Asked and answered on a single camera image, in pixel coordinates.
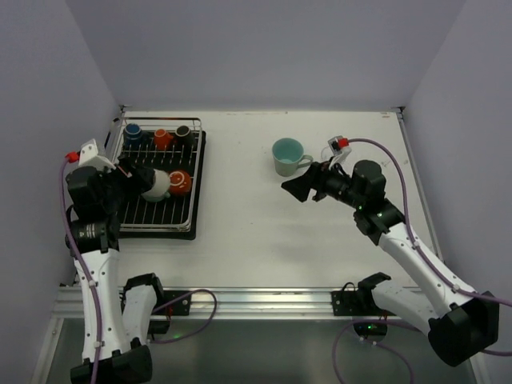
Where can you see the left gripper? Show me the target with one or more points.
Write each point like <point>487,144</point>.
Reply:
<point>134,176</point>

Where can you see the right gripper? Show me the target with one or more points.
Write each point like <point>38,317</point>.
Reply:
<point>318,181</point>

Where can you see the small green teacup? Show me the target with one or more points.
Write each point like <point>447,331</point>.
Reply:
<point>160,189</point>

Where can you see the large green mug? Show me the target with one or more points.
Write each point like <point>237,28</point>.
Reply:
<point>289,156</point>

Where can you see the red smiley mug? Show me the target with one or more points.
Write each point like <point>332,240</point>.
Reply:
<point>180,183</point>

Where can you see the clear glass tumbler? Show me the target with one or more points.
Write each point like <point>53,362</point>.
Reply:
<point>326,153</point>

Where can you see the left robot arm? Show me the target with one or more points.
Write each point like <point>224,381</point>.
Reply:
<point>116,320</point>

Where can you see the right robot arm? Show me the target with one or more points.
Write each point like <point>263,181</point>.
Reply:
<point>458,322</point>

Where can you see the blue cup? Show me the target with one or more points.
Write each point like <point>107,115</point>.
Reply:
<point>132,136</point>

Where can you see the small orange cup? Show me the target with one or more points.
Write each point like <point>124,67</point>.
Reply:
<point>163,139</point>

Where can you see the black drip tray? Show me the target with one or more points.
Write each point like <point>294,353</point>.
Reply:
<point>174,217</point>

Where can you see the black cup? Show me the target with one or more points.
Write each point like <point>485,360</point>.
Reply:
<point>185,135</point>

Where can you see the metal wire dish rack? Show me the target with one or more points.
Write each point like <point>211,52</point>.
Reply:
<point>151,123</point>

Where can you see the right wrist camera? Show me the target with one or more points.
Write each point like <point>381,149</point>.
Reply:
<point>340,148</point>

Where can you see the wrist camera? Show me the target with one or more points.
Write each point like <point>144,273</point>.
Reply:
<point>340,148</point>
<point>93,155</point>

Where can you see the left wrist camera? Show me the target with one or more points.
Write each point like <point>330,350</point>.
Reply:
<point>93,155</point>

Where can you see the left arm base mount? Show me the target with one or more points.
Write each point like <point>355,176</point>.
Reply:
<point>170,304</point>

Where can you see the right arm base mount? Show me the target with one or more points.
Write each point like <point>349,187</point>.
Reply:
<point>355,300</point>

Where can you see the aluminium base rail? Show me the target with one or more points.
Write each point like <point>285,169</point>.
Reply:
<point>235,304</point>

